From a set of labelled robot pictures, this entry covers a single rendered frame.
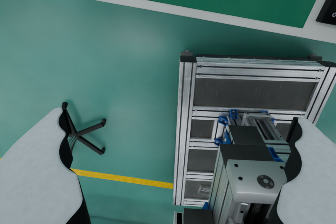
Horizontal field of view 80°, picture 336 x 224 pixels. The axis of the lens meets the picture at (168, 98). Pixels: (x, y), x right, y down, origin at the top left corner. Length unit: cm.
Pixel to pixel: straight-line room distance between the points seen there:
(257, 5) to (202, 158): 118
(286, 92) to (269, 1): 86
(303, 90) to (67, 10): 144
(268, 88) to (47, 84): 146
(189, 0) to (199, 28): 78
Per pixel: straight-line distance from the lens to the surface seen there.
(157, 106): 149
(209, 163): 157
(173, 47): 130
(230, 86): 121
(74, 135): 174
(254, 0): 54
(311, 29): 61
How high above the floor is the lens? 126
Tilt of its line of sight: 60 degrees down
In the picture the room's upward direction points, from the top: 175 degrees counter-clockwise
